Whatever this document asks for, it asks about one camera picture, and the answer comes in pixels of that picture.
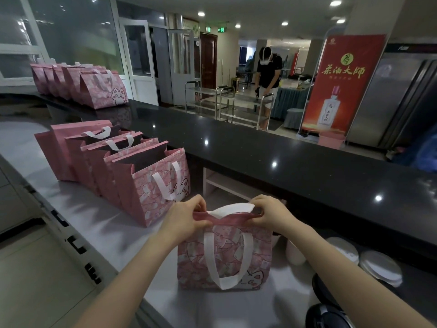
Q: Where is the person's right hand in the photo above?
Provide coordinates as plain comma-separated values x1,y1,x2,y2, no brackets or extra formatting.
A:
247,195,303,238

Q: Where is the person's left hand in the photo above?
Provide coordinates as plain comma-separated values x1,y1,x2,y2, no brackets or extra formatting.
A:
159,195,213,249

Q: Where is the pink cat-print gift bag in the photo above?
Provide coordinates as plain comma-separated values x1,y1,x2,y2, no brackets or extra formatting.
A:
62,65,106,103
30,63,48,95
34,120,113,182
42,64,58,97
94,137,170,202
177,203,274,291
111,148,191,228
52,64,74,100
79,131,144,195
79,69,129,110
64,125,122,188

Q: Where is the person's left forearm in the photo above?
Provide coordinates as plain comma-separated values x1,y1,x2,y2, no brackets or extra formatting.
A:
73,232,178,328

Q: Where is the person's right forearm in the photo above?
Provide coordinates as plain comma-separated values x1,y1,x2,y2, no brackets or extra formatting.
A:
286,223,436,328

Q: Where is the white under-counter shelf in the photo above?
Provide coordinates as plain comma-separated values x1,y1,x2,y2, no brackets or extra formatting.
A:
203,167,262,202

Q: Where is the white cup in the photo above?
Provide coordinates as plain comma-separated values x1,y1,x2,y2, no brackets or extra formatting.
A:
285,238,307,267

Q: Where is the black round container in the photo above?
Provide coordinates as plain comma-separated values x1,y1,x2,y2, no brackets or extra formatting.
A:
312,272,343,310

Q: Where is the grey covered round stool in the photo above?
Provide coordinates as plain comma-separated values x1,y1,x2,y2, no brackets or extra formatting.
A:
283,108,305,130

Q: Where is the small pink box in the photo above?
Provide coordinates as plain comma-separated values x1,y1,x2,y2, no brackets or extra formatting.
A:
318,130,346,149

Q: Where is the stainless steel trolley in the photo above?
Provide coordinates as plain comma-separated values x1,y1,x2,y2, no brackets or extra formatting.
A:
218,91,276,132
184,80,237,119

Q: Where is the black round lid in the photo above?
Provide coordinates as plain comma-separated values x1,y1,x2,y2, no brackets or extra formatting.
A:
305,303,356,328

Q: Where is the table with grey-blue cloth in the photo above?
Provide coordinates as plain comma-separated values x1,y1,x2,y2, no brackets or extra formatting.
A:
271,78,315,120

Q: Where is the red banner stand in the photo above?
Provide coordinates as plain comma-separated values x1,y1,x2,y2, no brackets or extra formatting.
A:
298,34,387,138

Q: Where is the white glass door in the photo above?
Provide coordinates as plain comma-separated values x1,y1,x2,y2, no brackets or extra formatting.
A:
118,18,160,106
167,29,196,106

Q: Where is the brown wooden door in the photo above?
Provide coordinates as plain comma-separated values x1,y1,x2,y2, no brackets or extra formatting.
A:
200,33,218,90

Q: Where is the stainless steel refrigerator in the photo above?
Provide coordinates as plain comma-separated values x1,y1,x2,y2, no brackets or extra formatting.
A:
346,44,437,149

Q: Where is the blue plastic bag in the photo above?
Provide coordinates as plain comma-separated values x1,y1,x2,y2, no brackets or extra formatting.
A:
392,124,437,173

